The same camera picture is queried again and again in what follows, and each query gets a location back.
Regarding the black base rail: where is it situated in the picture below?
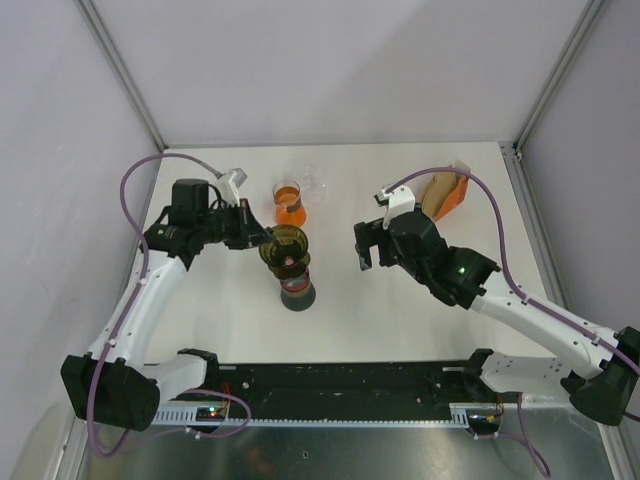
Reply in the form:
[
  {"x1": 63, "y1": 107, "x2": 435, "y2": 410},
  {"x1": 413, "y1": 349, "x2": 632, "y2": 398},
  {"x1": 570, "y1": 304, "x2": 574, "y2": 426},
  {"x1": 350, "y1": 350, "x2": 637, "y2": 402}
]
[{"x1": 153, "y1": 360, "x2": 517, "y2": 430}]

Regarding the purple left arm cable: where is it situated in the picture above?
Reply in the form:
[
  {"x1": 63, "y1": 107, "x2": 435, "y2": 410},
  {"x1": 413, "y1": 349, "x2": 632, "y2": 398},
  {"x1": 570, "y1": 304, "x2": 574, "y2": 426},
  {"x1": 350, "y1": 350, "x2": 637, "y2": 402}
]
[{"x1": 85, "y1": 153, "x2": 251, "y2": 460}]

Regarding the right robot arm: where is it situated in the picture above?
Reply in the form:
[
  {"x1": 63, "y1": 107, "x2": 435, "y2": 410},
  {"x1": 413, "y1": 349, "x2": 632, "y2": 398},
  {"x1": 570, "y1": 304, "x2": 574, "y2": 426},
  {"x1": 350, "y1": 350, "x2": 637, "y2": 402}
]
[{"x1": 354, "y1": 210, "x2": 639, "y2": 426}]

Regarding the olive green plastic dripper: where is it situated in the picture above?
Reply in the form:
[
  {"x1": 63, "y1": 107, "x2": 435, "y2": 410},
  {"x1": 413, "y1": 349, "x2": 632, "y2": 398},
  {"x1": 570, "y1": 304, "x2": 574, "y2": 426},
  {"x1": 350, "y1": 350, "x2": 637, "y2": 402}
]
[{"x1": 258, "y1": 225, "x2": 311, "y2": 280}]

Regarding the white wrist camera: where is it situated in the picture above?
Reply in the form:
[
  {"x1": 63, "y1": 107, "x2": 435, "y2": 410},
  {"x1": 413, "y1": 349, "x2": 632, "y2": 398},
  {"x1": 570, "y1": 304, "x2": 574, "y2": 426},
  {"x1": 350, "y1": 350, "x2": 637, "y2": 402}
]
[
  {"x1": 374, "y1": 185, "x2": 416, "y2": 230},
  {"x1": 214, "y1": 168, "x2": 247, "y2": 207}
]

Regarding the orange coffee filter box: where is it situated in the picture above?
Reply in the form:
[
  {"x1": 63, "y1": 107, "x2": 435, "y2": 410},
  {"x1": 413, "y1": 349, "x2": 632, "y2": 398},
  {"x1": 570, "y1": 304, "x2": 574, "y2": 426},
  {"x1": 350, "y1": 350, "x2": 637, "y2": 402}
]
[{"x1": 434, "y1": 171, "x2": 468, "y2": 221}]

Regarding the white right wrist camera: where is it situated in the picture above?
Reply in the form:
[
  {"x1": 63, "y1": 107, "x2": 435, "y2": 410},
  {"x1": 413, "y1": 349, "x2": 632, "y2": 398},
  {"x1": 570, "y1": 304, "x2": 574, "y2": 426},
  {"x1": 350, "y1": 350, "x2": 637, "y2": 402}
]
[{"x1": 374, "y1": 185, "x2": 416, "y2": 230}]

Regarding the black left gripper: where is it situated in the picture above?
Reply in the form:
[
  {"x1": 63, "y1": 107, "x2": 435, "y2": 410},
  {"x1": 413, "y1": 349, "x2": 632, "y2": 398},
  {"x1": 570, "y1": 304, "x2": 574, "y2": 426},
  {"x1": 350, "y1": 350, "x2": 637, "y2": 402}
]
[{"x1": 197, "y1": 199, "x2": 273, "y2": 250}]

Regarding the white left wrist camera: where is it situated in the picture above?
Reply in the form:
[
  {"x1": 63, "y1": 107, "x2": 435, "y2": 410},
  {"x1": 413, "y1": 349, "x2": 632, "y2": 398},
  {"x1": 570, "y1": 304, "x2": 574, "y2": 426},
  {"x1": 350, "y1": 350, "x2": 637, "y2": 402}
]
[{"x1": 214, "y1": 168, "x2": 247, "y2": 207}]

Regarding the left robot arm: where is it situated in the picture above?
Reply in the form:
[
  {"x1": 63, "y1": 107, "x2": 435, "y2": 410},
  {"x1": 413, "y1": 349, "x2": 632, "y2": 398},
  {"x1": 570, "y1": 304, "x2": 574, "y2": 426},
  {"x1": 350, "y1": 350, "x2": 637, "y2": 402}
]
[{"x1": 61, "y1": 168, "x2": 270, "y2": 431}]

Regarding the orange liquid glass beaker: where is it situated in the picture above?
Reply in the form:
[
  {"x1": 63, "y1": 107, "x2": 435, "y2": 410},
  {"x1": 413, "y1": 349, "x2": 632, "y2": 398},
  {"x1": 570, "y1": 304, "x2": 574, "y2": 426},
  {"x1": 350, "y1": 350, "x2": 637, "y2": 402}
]
[{"x1": 272, "y1": 181, "x2": 307, "y2": 228}]

